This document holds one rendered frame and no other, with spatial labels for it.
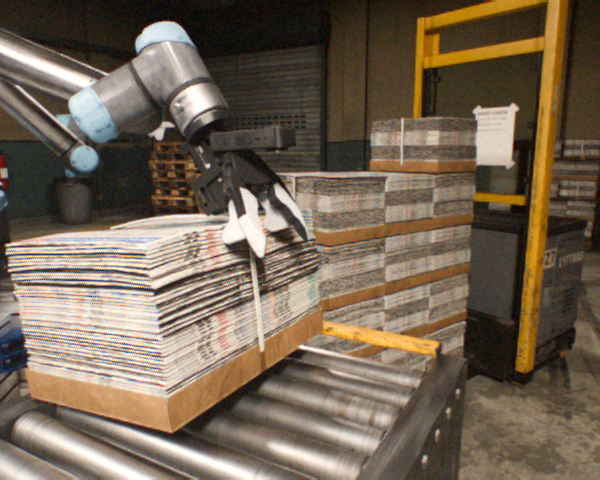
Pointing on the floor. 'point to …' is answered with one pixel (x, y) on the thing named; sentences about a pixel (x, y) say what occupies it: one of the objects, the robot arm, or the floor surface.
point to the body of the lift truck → (507, 304)
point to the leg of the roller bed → (453, 460)
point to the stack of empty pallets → (172, 181)
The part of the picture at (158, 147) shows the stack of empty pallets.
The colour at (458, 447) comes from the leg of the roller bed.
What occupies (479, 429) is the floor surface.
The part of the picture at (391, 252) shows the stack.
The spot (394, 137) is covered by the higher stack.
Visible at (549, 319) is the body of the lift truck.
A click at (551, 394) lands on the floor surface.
